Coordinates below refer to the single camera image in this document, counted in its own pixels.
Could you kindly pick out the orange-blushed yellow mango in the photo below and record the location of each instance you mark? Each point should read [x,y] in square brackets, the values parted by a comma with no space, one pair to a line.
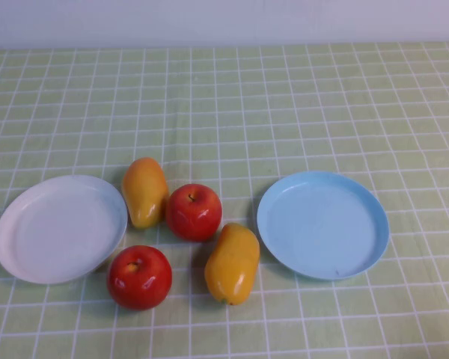
[144,194]

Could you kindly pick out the plain yellow mango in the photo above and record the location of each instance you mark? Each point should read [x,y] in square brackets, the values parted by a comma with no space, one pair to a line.
[232,265]

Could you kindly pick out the white round plate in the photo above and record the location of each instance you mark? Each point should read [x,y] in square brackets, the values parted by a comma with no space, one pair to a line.
[60,232]

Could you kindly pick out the red apple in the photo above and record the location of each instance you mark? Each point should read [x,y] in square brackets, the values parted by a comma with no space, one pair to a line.
[138,280]
[194,217]

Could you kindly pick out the light blue round plate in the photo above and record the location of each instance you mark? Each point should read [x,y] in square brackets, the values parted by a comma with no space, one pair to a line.
[322,228]

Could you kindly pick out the green checked tablecloth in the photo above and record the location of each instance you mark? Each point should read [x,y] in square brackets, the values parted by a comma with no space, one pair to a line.
[224,112]

